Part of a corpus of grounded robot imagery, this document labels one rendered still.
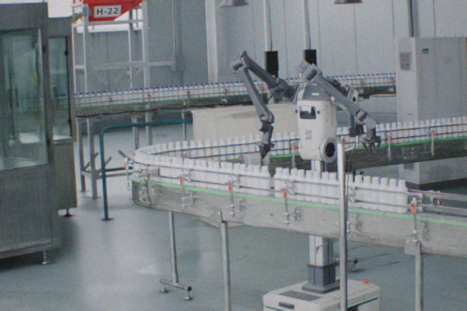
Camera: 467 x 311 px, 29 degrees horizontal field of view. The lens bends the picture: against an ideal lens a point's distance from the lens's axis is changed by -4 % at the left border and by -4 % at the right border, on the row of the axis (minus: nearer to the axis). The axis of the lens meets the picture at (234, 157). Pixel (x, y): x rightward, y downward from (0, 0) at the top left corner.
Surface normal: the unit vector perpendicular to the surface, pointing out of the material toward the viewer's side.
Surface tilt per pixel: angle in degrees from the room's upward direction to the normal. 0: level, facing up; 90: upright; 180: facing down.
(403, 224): 90
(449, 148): 90
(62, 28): 90
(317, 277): 90
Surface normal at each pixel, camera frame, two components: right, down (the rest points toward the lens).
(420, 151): 0.40, 0.09
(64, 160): 0.67, 0.06
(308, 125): -0.74, 0.11
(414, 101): -0.92, 0.09
